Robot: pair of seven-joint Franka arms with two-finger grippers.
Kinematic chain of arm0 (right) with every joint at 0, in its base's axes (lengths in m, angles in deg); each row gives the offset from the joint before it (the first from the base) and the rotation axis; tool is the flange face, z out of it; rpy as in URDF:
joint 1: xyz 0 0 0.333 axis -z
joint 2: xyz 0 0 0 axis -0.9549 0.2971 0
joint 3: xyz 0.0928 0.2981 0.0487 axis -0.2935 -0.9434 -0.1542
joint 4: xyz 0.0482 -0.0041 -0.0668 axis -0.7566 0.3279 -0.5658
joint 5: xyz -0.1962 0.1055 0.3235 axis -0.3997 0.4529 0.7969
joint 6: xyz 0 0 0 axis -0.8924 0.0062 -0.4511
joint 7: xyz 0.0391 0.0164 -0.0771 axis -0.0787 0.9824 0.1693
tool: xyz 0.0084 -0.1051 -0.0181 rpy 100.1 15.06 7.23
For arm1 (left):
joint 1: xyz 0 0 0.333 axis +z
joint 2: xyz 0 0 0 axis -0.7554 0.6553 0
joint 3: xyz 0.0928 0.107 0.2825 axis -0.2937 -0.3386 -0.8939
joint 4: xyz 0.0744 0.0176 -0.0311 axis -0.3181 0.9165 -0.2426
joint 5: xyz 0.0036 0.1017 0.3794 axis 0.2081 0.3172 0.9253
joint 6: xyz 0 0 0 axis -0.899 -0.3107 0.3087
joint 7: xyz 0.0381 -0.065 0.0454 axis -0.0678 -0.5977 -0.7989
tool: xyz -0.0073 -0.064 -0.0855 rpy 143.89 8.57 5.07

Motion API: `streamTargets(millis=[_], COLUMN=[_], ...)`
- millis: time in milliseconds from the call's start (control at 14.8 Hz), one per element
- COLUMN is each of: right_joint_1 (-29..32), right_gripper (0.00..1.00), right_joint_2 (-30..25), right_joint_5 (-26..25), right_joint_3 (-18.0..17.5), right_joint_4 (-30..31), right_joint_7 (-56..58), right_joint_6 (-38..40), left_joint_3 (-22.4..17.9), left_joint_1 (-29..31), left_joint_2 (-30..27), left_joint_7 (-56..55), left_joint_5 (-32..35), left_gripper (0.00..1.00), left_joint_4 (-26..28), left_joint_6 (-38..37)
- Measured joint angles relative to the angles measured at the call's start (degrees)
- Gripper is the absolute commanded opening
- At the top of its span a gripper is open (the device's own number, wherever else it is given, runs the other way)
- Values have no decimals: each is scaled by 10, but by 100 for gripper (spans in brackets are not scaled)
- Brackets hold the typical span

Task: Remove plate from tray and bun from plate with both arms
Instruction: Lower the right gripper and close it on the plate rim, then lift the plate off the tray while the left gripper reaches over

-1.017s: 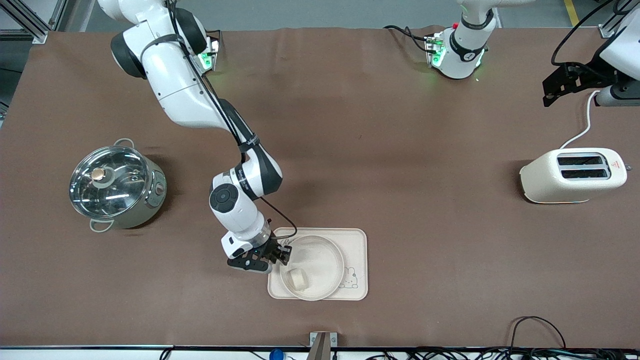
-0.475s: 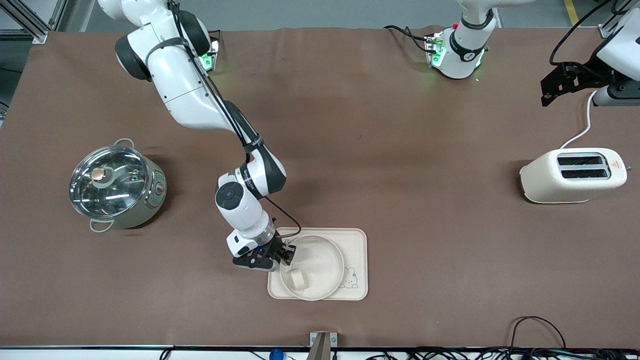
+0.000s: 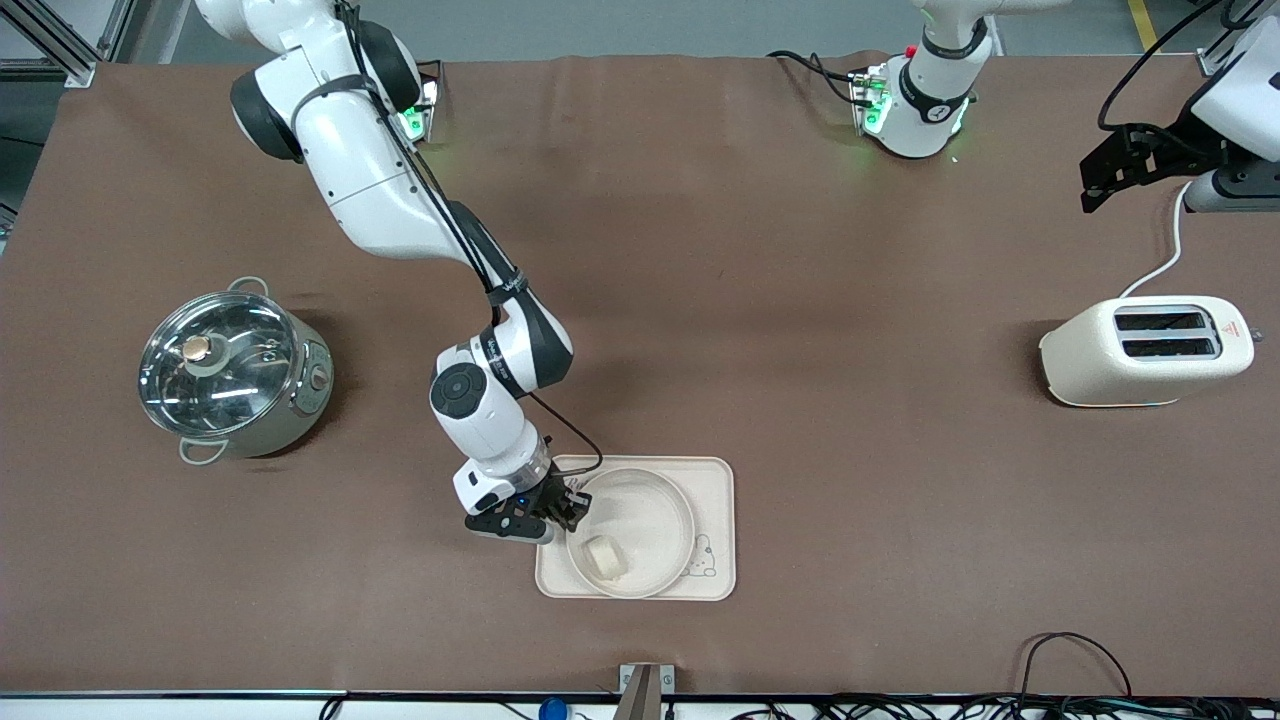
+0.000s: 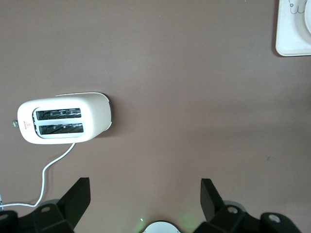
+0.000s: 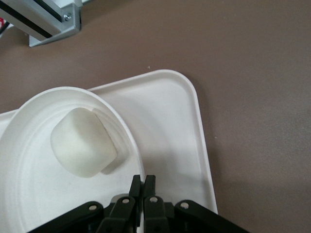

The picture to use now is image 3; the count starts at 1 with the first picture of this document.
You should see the beige rabbit print tray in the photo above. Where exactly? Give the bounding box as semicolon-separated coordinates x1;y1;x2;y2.
535;455;737;602

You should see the cream two-slot toaster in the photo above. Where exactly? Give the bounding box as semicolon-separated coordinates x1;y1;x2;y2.
1039;295;1257;409

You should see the round beige plate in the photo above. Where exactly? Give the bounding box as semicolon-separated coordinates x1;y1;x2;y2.
565;467;697;600

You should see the white toaster power cable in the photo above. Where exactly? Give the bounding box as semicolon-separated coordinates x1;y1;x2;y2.
1118;180;1197;299

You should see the black left base cable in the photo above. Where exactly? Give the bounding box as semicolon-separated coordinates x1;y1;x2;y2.
767;50;863;107

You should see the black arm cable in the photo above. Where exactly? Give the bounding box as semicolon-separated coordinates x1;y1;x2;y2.
1097;0;1229;136
335;0;606;477

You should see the grey metal camera bracket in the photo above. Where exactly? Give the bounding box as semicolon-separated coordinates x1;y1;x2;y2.
618;663;677;720

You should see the brown table cover mat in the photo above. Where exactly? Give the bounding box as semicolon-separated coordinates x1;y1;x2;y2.
0;52;1280;698

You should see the black cable bundle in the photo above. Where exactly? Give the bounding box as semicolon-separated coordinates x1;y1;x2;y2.
730;693;1280;720

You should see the silver electric cooking pot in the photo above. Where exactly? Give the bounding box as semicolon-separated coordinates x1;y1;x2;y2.
138;277;335;467

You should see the right arm base connector plate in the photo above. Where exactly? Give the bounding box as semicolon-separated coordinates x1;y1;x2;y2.
400;62;443;144

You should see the black looped cable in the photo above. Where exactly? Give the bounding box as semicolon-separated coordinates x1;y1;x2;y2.
1018;632;1136;701

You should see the small white steamed bun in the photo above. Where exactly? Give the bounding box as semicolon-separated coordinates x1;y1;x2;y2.
584;536;630;582

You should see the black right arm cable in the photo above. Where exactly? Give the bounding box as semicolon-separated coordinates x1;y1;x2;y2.
335;0;606;477

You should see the glass pot lid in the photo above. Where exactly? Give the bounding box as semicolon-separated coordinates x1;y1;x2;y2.
138;291;302;439

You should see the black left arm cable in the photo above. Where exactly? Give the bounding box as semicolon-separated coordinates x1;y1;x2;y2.
1097;0;1229;136

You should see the left arm base connector plate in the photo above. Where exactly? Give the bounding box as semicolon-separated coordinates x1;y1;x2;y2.
848;64;893;137

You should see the aluminium frame profile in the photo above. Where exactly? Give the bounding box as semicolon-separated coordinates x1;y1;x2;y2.
0;0;137;87
1197;35;1249;77

